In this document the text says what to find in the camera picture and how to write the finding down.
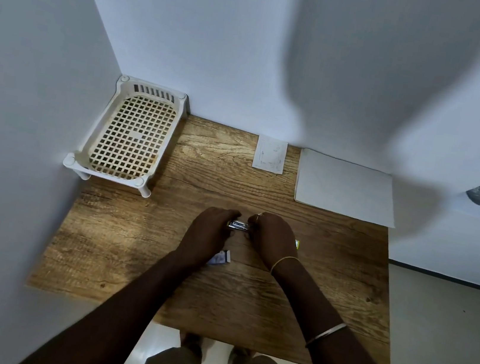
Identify white plastic basket tray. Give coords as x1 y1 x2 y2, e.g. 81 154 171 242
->
59 68 193 203

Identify person's right hand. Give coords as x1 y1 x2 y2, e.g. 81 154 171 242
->
240 210 306 277

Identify small white printed card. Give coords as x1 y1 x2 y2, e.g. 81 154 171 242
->
251 134 290 176

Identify white paper sheet stack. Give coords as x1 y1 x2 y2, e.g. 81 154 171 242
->
291 147 405 229

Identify small white blue packet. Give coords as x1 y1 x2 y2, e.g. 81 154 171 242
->
206 248 234 270

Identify person's left hand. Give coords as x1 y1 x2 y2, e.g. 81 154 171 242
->
175 202 243 272

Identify silver metal bangle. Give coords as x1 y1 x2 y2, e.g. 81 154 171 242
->
304 318 348 354

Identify person's feet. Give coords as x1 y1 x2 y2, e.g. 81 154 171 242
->
176 331 257 364

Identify person's left forearm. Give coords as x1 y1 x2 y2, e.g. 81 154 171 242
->
17 228 212 364

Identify thin gold bracelet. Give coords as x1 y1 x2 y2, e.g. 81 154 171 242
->
270 254 301 279

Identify person's right forearm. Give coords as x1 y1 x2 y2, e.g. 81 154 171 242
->
258 257 448 364

